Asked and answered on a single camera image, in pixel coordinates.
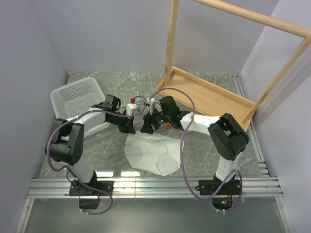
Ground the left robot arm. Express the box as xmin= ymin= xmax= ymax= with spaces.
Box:
xmin=45 ymin=95 xmax=140 ymax=195

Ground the white plastic basket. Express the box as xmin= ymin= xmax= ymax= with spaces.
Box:
xmin=50 ymin=77 xmax=105 ymax=119

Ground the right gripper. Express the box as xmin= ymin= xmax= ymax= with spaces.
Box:
xmin=140 ymin=105 xmax=172 ymax=135

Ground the wooden rack with tray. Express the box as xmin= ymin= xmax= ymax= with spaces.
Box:
xmin=156 ymin=0 xmax=311 ymax=130

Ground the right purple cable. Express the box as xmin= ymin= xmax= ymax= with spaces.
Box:
xmin=148 ymin=87 xmax=243 ymax=213

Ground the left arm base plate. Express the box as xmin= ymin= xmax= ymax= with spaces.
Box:
xmin=69 ymin=180 xmax=114 ymax=197

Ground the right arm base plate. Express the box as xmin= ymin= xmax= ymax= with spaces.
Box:
xmin=195 ymin=180 xmax=241 ymax=196

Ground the white underwear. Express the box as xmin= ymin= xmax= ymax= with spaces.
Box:
xmin=124 ymin=131 xmax=181 ymax=176

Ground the blue wire hanger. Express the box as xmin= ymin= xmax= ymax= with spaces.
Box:
xmin=153 ymin=97 xmax=188 ymax=111

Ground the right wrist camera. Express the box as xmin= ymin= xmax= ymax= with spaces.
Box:
xmin=147 ymin=97 xmax=162 ymax=115

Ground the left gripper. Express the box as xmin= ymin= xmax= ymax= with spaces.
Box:
xmin=108 ymin=110 xmax=136 ymax=134

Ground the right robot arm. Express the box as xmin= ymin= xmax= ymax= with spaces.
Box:
xmin=140 ymin=96 xmax=250 ymax=194

